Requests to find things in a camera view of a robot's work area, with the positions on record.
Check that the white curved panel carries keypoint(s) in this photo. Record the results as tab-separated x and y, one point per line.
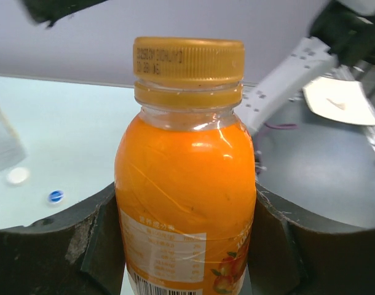
339	100

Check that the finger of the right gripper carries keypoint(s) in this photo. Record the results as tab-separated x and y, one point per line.
51	11

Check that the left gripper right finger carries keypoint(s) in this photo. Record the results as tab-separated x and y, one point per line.
295	251

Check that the white bottle cap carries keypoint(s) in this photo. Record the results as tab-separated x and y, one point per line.
17	176

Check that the large clear bottle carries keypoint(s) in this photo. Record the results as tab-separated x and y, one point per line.
11	149

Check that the blue bottle cap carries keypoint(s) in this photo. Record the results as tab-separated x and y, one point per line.
55	197

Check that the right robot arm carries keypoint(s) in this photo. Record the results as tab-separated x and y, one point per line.
342	34

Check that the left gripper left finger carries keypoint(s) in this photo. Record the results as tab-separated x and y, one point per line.
76	251

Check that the orange juice bottle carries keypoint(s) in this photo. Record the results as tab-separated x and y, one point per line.
184	171

